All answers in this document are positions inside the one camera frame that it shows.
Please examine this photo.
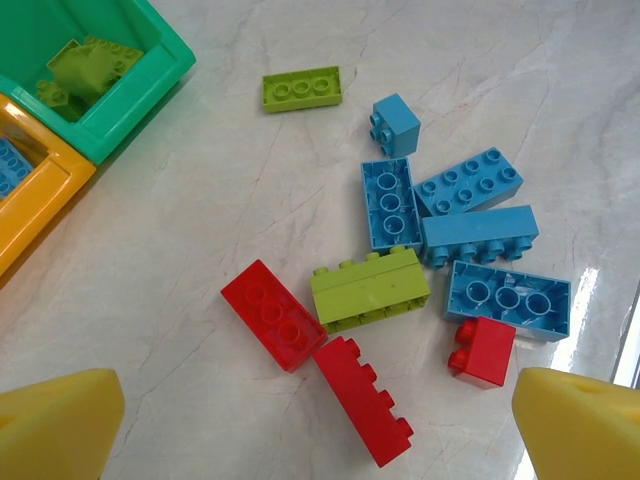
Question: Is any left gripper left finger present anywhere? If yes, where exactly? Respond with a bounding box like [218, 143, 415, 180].
[0, 368, 126, 480]

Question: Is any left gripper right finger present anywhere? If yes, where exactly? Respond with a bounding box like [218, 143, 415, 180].
[510, 367, 640, 480]

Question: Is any small red lego brick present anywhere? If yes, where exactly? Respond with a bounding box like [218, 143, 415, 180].
[446, 315, 518, 392]

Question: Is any green lego brick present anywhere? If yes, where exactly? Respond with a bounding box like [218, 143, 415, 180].
[82, 34, 146, 67]
[33, 79, 86, 121]
[47, 42, 120, 104]
[309, 245, 432, 335]
[260, 65, 344, 115]

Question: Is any small blue lego brick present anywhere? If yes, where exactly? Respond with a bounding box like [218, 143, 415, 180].
[369, 92, 422, 157]

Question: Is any orange plastic bin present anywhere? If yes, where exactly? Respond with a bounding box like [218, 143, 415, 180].
[0, 92, 98, 291]

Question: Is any green plastic bin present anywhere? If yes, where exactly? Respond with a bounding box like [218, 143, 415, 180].
[0, 0, 197, 165]

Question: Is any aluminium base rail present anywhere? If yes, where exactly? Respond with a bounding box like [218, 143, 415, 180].
[612, 289, 640, 390]

